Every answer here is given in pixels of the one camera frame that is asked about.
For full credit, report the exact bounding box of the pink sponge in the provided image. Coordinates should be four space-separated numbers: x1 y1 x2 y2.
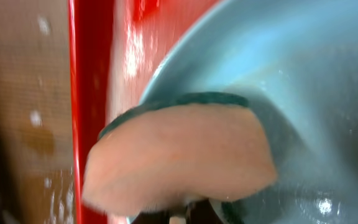
82 92 277 217

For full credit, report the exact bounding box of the red plastic tray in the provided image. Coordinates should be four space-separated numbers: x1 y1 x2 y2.
69 0 217 224

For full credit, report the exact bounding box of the light blue plate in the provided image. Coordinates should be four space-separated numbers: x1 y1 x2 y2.
141 0 358 224

